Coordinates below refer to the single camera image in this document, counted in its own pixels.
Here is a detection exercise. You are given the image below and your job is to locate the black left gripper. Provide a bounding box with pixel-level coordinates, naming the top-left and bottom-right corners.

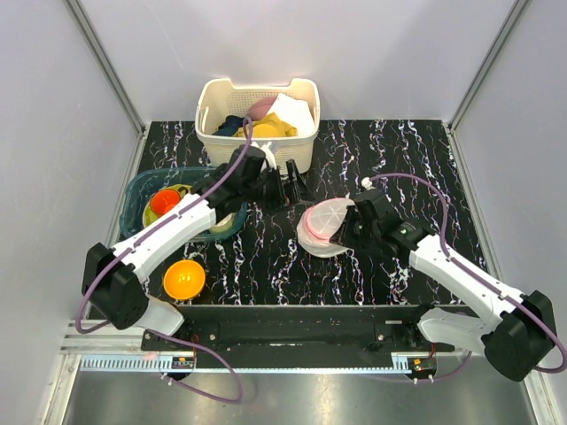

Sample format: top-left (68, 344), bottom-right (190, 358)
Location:
top-left (244, 162), bottom-right (317, 217)

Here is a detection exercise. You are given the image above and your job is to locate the white pink mesh laundry bag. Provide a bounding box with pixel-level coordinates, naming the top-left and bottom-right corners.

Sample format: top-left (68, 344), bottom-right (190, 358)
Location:
top-left (296, 197), bottom-right (354, 259)

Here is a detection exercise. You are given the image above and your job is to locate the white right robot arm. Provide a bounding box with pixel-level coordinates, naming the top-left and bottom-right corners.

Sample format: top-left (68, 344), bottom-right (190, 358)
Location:
top-left (331, 189), bottom-right (558, 382)

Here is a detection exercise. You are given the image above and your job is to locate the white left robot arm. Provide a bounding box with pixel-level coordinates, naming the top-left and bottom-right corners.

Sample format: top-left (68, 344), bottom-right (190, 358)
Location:
top-left (82, 143), bottom-right (312, 351)

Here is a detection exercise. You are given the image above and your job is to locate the cream plastic laundry basket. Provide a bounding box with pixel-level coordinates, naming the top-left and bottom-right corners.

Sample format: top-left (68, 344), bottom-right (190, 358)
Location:
top-left (195, 78), bottom-right (320, 174)

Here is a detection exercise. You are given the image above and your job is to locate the yellow cloth in basket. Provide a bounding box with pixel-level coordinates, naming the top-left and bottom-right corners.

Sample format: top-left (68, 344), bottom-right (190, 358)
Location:
top-left (244, 112), bottom-right (298, 139)

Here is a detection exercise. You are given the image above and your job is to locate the white cloth in basket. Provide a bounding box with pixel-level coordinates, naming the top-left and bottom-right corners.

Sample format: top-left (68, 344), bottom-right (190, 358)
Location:
top-left (268, 93), bottom-right (315, 136)

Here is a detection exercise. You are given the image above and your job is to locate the pale yellow white mug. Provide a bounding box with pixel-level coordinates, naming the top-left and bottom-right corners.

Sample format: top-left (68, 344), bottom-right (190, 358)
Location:
top-left (209, 213), bottom-right (235, 234)

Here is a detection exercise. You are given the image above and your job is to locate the pink cloth in basket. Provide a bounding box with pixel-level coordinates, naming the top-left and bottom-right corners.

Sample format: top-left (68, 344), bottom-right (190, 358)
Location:
top-left (246, 97), bottom-right (276, 121)

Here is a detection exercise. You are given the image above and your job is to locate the navy cloth in basket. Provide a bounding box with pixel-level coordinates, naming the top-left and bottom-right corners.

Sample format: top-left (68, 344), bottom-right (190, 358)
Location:
top-left (214, 115), bottom-right (252, 137)

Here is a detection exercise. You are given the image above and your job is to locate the yellow orange plastic bowl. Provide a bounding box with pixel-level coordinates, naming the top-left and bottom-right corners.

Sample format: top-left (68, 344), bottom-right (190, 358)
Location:
top-left (163, 259), bottom-right (206, 301)

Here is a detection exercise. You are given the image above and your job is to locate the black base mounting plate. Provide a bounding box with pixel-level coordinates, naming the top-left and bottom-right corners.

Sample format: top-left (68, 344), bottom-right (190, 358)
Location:
top-left (140, 305), bottom-right (457, 369)

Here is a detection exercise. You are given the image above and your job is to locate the green polka dot plate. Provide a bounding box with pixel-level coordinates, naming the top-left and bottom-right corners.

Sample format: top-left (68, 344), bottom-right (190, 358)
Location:
top-left (142, 184), bottom-right (190, 228)

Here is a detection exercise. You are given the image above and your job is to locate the teal transparent plastic bin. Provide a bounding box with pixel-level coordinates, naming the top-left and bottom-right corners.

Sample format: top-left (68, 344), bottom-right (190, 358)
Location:
top-left (120, 166), bottom-right (248, 243)

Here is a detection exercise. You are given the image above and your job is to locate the orange mug black handle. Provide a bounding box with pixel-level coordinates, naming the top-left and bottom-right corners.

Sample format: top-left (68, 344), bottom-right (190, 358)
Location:
top-left (150, 187), bottom-right (188, 217)

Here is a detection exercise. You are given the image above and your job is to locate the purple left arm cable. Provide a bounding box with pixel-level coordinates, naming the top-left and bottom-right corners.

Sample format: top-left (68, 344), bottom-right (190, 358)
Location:
top-left (77, 115), bottom-right (256, 405)

